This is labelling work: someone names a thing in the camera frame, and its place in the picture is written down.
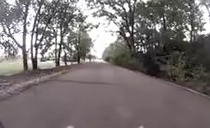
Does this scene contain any grey asphalt road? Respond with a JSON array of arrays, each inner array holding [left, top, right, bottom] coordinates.
[[0, 62, 210, 128]]

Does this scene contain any dense wood of trees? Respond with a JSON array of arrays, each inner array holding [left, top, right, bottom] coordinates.
[[102, 0, 210, 98]]

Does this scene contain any row of trees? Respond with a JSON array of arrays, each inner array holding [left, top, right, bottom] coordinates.
[[0, 0, 96, 72]]

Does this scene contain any brown dirt verge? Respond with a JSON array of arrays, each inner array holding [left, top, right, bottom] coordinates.
[[0, 64, 79, 104]]

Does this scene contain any pale green grass field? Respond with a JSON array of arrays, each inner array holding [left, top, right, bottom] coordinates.
[[0, 59, 59, 78]]

